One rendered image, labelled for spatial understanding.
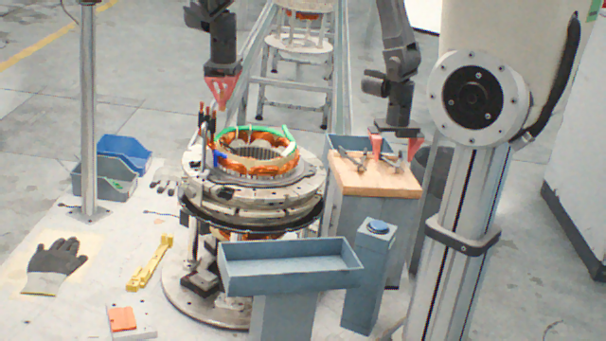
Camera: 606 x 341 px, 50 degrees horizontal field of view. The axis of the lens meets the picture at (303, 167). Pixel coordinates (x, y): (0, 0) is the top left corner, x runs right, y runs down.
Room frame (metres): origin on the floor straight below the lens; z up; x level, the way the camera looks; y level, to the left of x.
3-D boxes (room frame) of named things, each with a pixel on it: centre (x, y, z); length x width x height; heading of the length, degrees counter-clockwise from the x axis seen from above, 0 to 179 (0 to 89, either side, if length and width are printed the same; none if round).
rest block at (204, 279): (1.22, 0.19, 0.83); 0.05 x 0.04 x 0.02; 57
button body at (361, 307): (1.20, -0.17, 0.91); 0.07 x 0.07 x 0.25; 70
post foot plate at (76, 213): (1.51, 0.56, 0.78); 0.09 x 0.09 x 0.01; 65
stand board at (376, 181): (1.43, -0.17, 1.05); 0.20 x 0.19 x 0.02; 11
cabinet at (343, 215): (1.43, -0.17, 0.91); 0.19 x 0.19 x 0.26; 11
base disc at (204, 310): (1.30, 0.11, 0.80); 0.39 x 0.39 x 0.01
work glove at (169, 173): (1.78, 0.40, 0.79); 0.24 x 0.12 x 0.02; 0
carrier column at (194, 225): (1.31, 0.24, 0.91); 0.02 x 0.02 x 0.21
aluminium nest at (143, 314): (1.10, 0.32, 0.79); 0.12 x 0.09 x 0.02; 25
